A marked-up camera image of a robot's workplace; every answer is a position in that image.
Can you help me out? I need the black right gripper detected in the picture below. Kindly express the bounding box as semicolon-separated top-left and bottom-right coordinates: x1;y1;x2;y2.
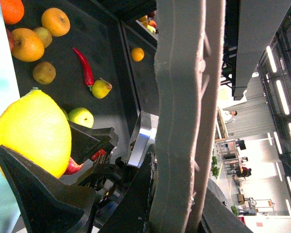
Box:
68;121;136;214

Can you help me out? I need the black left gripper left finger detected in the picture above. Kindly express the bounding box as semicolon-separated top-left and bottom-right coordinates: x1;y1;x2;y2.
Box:
0;146;96;233

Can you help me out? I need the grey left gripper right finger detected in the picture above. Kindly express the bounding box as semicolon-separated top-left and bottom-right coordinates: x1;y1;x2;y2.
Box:
149;0;226;233

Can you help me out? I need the light blue plastic basket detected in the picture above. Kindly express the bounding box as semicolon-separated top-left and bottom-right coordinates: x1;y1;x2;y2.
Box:
0;7;20;233

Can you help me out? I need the large yellow lemon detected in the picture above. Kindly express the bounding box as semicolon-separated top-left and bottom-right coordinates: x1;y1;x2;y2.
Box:
0;89;72;178

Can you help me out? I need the green apple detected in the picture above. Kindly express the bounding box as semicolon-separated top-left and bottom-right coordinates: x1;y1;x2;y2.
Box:
68;107;94;128

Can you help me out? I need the red apple front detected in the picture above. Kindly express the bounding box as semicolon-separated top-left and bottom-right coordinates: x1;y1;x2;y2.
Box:
64;157;83;175

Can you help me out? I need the orange on side tray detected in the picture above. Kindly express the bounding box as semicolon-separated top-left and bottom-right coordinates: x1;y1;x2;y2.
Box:
130;48;145;62

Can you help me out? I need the yellow green pear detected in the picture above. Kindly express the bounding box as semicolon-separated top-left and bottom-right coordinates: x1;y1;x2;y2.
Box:
92;78;113;99

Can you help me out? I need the red chili pepper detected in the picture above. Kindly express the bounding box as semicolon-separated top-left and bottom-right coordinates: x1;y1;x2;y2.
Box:
72;47;94;91

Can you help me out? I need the black front fruit tray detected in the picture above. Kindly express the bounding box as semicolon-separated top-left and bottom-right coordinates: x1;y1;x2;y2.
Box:
13;0;138;163

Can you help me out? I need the brown kiwi lower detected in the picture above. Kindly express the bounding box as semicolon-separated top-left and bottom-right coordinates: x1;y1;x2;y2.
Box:
32;62;56;85

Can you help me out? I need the brown kiwi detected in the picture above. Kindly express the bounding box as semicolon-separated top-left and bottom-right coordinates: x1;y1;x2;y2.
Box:
33;27;53;48
32;62;56;85

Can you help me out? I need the orange yellow apple centre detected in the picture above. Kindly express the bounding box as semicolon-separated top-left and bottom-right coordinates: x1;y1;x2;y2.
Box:
12;28;45;62

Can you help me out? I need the orange yellow apple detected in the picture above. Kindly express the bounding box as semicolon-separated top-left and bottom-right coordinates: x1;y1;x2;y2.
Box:
41;7;70;37
12;28;45;62

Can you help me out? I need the brown kiwi upper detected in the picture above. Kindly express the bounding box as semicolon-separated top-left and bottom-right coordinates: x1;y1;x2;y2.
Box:
33;27;53;48

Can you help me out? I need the orange yellow apple back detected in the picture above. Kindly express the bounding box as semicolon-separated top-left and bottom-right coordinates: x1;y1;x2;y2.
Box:
41;7;70;37

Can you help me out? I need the red yellow apple centre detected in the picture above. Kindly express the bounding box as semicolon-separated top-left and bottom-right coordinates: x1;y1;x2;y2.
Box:
6;29;16;52

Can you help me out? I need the small tangerine centre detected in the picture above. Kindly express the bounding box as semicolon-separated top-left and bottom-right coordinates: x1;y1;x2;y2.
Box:
0;0;25;25

